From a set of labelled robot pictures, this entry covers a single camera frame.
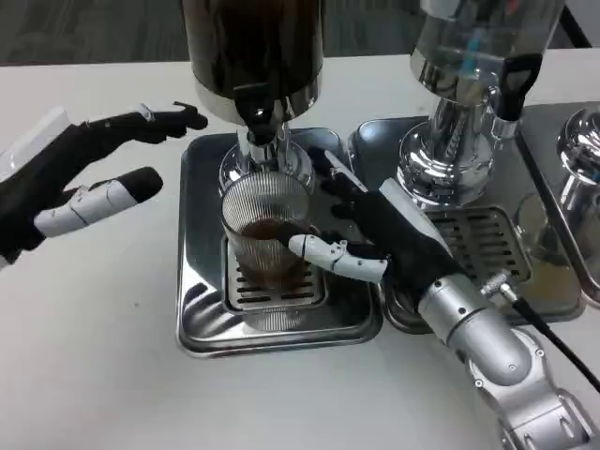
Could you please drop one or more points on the steel drip tray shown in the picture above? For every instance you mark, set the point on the steel drip tray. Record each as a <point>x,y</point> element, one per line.
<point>375,140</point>
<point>539,140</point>
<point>201,211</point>

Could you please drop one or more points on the steel slotted tray grid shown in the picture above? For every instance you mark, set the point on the steel slotted tray grid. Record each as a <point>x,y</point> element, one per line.
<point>309,293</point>
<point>483,234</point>

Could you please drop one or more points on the clear ribbed glass cup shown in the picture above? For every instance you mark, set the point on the clear ribbed glass cup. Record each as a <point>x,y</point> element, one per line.
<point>262,206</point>

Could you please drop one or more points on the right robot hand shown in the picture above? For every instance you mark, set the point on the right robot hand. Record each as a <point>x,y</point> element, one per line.
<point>403,248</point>

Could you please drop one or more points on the black tap with chrome nozzle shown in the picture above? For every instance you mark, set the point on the black tap with chrome nozzle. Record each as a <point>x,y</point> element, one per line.
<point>260,117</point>

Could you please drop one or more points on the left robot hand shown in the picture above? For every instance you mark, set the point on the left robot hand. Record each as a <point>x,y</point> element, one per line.
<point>42,178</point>

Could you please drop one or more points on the chrome dispenser pedestal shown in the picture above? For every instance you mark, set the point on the chrome dispenser pedestal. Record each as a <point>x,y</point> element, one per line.
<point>576,140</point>

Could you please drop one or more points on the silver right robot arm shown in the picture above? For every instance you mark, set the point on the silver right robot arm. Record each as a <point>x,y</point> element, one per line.
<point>492,337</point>

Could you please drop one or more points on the dark drink dispenser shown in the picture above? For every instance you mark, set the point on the dark drink dispenser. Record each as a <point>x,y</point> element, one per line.
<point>253,47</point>

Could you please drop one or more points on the clear drink dispenser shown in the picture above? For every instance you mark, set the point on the clear drink dispenser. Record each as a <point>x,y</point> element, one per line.
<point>445,159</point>

